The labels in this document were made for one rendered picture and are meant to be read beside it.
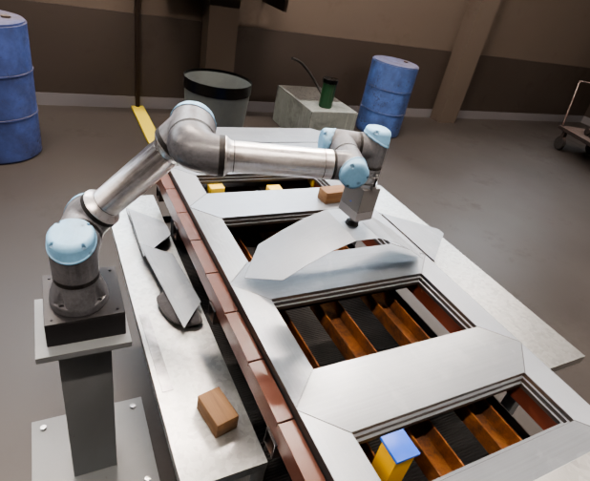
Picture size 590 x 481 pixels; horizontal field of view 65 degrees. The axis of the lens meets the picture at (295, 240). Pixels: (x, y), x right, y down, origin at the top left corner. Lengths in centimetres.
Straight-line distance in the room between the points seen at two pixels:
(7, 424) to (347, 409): 143
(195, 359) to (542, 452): 89
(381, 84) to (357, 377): 457
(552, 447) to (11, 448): 175
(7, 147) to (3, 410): 220
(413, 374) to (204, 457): 54
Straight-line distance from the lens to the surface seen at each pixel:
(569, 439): 134
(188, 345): 140
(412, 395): 120
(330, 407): 110
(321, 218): 143
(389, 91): 548
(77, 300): 135
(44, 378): 227
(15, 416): 218
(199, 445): 120
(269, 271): 133
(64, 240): 127
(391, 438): 105
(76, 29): 500
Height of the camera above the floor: 169
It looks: 32 degrees down
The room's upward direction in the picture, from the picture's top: 12 degrees clockwise
